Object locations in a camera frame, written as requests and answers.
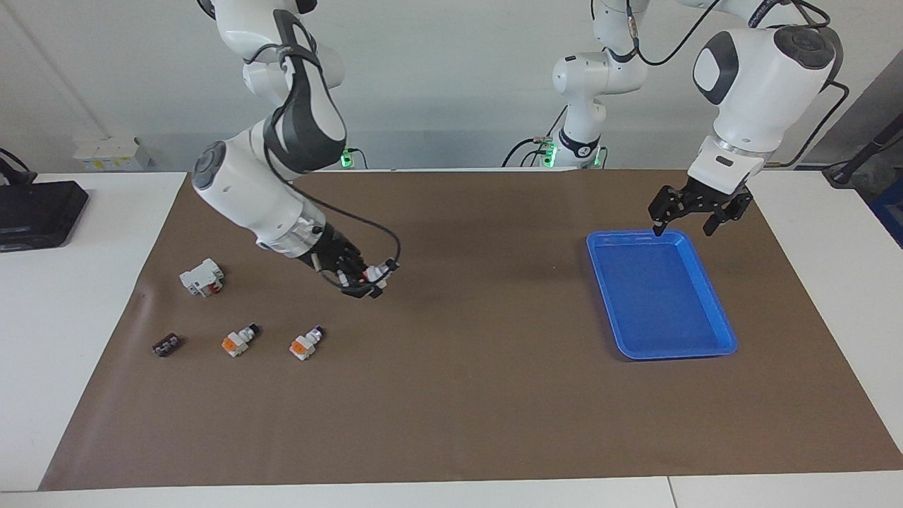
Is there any grey partition panel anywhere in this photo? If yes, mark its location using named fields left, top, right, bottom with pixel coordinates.
left=797, top=49, right=903, bottom=170

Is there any black electronics box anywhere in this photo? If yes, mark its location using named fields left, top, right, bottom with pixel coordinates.
left=0, top=181, right=90, bottom=253

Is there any black box cable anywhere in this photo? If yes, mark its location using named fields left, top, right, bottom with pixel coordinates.
left=0, top=148, right=37, bottom=186

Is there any black stand pole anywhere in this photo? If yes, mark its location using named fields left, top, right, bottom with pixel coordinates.
left=822, top=113, right=903, bottom=186

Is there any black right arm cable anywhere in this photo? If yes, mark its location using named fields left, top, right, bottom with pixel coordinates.
left=265, top=42, right=403, bottom=283

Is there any large white switch block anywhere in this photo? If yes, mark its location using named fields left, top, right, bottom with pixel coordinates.
left=179, top=258, right=225, bottom=298

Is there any blue plastic tray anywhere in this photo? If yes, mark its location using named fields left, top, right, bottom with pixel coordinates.
left=586, top=229, right=739, bottom=361

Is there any brown table mat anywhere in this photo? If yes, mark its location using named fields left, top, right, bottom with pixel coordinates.
left=39, top=169, right=903, bottom=491

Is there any white orange small switch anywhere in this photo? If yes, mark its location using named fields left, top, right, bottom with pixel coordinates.
left=290, top=325, right=326, bottom=361
left=363, top=260, right=400, bottom=287
left=222, top=323, right=261, bottom=358

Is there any blue crate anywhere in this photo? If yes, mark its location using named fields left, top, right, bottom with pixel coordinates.
left=869, top=176, right=903, bottom=248

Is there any black left base cable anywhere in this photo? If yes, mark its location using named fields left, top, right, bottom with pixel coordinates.
left=502, top=106, right=566, bottom=169

